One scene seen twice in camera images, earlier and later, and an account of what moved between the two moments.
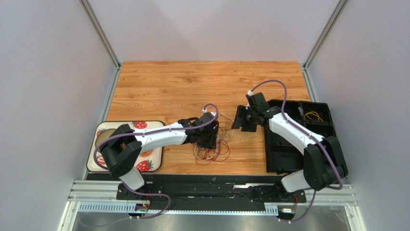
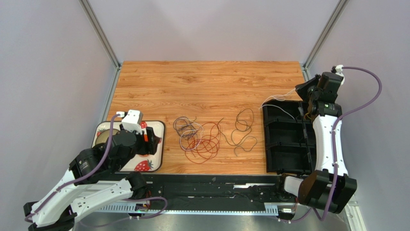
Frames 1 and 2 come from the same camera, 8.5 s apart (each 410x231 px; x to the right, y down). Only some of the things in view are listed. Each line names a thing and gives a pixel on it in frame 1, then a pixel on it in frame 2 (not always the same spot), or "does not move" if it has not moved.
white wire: (217, 144) → (279, 97)
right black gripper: (243, 117) → (306, 88)
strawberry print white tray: (152, 160) does not move
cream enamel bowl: (103, 134) does not move
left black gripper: (212, 143) → (147, 148)
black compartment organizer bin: (314, 117) does not move
